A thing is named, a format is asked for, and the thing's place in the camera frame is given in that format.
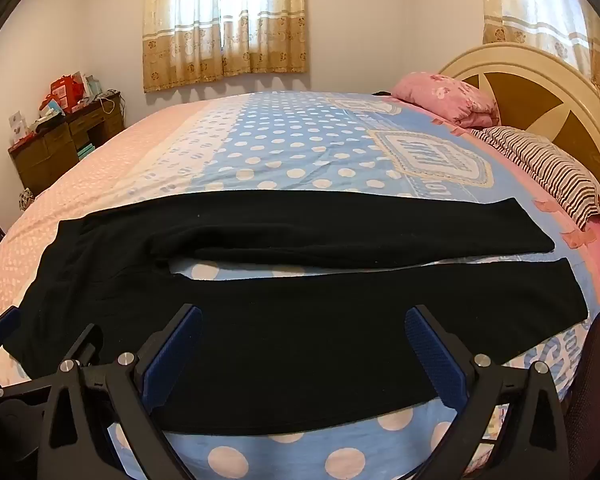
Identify black mesh office chair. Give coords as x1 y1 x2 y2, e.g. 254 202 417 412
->
562 304 600 480

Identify beige patterned curtain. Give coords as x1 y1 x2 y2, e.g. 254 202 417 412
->
481 0 600 106
142 0 311 93

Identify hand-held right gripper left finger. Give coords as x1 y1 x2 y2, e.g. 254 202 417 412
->
39 304 203 480

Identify pink floral pillow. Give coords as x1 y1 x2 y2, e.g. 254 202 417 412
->
391 72 502 129

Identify cream wooden headboard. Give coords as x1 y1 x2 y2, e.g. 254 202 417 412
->
437 42 600 221

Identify striped pillow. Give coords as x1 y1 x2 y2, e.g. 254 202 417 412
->
472 126 600 231

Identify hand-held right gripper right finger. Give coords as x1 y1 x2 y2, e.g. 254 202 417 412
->
404 304 571 480

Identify black pants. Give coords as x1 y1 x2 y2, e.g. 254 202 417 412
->
2 190 591 436

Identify red gift boxes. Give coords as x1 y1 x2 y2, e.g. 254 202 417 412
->
40 75 88 113

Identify blue pink dotted bed sheet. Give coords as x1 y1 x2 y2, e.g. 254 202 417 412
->
0 91 600 480

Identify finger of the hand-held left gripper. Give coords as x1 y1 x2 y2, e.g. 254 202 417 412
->
0 324 103 406
0 306 23 361

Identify brown wooden desk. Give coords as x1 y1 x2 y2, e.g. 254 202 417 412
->
8 91 126 196

